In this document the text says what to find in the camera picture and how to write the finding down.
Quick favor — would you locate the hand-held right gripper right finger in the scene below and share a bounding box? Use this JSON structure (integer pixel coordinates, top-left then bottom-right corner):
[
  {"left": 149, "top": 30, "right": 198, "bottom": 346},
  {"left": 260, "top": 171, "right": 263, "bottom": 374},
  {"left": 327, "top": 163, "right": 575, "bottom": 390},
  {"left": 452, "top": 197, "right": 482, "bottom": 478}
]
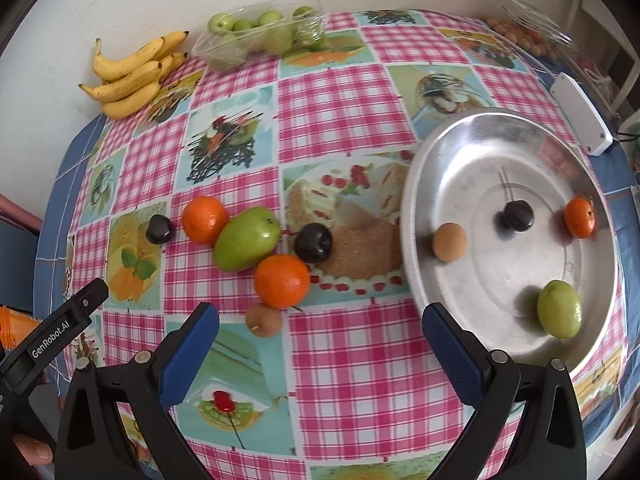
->
[{"left": 421, "top": 302, "right": 587, "bottom": 480}]

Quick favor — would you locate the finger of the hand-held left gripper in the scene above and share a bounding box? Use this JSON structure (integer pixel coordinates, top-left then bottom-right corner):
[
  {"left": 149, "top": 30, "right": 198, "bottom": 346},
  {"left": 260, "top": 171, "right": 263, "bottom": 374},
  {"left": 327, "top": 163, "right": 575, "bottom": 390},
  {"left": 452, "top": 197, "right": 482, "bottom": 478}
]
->
[{"left": 62, "top": 281, "right": 110, "bottom": 323}]

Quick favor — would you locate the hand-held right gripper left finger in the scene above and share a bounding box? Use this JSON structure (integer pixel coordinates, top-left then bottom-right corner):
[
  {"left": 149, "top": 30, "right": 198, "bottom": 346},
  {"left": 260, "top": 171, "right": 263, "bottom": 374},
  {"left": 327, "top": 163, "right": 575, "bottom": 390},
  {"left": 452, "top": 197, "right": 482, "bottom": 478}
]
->
[{"left": 55, "top": 301, "right": 221, "bottom": 480}]

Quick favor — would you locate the brown sapodilla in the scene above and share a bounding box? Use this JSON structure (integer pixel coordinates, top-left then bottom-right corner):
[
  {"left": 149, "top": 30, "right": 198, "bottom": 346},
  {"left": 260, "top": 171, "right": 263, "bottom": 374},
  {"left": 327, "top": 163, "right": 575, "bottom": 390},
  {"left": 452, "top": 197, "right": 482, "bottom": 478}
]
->
[
  {"left": 432, "top": 222, "right": 468, "bottom": 262},
  {"left": 245, "top": 302, "right": 282, "bottom": 338}
]

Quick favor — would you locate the dark purple plum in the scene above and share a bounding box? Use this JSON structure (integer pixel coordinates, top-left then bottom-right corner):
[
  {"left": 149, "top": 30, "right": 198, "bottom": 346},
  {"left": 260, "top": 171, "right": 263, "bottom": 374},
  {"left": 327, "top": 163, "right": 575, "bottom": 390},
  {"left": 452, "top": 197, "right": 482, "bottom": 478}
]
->
[
  {"left": 501, "top": 200, "right": 534, "bottom": 232},
  {"left": 293, "top": 223, "right": 333, "bottom": 264},
  {"left": 146, "top": 214, "right": 176, "bottom": 246}
]

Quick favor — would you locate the orange mandarin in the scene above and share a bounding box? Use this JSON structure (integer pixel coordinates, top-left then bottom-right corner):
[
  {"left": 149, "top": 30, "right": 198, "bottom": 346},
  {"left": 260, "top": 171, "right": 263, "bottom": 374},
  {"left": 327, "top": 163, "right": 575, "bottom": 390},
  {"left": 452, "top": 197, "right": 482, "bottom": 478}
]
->
[
  {"left": 181, "top": 196, "right": 231, "bottom": 246},
  {"left": 253, "top": 254, "right": 311, "bottom": 310},
  {"left": 565, "top": 196, "right": 597, "bottom": 239}
]

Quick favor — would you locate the large green jujube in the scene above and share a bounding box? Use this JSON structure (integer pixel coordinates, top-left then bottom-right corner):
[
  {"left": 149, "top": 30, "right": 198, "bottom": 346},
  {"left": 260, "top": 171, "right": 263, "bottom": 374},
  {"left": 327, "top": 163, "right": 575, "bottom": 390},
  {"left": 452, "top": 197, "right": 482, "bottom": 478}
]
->
[
  {"left": 213, "top": 206, "right": 282, "bottom": 272},
  {"left": 537, "top": 280, "right": 583, "bottom": 338}
]

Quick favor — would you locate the round metal plate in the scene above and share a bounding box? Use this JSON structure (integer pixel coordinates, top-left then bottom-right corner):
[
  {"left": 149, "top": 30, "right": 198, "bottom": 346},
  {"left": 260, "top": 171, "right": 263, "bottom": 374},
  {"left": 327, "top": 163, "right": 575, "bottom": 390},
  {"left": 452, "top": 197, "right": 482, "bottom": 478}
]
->
[{"left": 399, "top": 107, "right": 618, "bottom": 381}]

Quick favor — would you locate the person's left hand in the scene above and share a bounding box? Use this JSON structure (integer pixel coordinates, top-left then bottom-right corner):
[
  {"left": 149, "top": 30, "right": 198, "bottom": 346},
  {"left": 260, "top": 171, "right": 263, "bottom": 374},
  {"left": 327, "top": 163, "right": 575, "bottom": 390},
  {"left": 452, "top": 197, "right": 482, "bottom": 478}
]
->
[{"left": 12, "top": 432, "right": 57, "bottom": 467}]

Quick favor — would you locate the dark blue panel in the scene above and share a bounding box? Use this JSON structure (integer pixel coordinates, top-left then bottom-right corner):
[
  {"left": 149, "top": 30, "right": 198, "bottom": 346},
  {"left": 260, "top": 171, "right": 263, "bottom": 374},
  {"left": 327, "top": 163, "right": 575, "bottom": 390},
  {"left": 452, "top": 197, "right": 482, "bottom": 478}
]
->
[{"left": 0, "top": 220, "right": 41, "bottom": 311}]

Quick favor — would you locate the yellow banana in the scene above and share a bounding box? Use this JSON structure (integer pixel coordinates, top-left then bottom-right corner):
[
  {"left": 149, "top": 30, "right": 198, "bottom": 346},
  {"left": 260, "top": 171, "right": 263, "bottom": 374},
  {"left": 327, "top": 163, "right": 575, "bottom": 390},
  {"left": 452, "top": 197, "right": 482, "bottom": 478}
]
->
[
  {"left": 101, "top": 81, "right": 161, "bottom": 120},
  {"left": 150, "top": 31, "right": 190, "bottom": 61},
  {"left": 160, "top": 52, "right": 188, "bottom": 78},
  {"left": 79, "top": 59, "right": 173, "bottom": 103},
  {"left": 93, "top": 36, "right": 168, "bottom": 82}
]

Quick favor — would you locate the pink checked printed tablecloth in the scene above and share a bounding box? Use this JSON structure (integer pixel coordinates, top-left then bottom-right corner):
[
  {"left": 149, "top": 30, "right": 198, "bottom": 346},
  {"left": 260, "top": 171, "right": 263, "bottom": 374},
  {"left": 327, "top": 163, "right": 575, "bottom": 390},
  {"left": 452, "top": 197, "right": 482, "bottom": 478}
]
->
[{"left": 60, "top": 9, "right": 628, "bottom": 480}]

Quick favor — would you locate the white power adapter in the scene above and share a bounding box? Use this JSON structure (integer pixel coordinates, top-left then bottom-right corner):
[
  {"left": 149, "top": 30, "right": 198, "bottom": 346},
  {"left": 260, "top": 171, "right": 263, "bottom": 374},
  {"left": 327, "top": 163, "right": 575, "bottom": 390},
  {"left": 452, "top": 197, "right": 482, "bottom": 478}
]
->
[{"left": 550, "top": 71, "right": 613, "bottom": 156}]

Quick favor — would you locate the clear plastic jujube tray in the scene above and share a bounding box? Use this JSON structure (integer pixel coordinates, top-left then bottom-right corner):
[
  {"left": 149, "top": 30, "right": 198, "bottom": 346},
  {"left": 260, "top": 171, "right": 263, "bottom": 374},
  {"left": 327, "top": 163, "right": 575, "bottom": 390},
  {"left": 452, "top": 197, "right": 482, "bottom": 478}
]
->
[{"left": 192, "top": 0, "right": 328, "bottom": 72}]

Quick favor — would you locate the pile of small green jujubes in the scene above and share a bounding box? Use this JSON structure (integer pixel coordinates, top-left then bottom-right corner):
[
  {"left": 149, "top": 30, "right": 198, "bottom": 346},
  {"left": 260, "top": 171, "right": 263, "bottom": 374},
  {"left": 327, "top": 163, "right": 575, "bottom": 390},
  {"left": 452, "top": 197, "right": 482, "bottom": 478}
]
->
[{"left": 207, "top": 5, "right": 328, "bottom": 58}]

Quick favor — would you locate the pile of small brown longans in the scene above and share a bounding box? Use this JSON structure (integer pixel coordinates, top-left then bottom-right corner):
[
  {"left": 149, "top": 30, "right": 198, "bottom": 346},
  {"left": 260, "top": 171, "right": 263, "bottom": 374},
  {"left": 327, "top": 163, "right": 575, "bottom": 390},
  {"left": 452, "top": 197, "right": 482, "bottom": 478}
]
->
[{"left": 485, "top": 15, "right": 556, "bottom": 56}]

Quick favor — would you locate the clear plastic clamshell box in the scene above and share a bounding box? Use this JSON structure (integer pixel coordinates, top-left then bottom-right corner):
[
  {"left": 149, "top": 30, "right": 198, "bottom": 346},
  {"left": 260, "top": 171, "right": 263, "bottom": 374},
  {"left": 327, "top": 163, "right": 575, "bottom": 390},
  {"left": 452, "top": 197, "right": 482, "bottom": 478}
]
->
[{"left": 482, "top": 0, "right": 588, "bottom": 61}]

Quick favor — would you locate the pink chair rail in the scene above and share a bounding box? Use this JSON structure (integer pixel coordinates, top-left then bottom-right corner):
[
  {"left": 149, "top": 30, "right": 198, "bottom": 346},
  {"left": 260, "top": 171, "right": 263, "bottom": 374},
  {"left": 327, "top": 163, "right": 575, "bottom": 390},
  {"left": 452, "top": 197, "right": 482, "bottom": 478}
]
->
[{"left": 0, "top": 194, "right": 46, "bottom": 233}]

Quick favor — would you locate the white metal frame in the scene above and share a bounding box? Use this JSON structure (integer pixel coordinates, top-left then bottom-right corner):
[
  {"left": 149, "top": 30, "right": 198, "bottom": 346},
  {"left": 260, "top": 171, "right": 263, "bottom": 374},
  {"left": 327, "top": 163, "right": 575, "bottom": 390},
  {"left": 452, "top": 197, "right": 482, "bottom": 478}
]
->
[{"left": 570, "top": 0, "right": 636, "bottom": 121}]

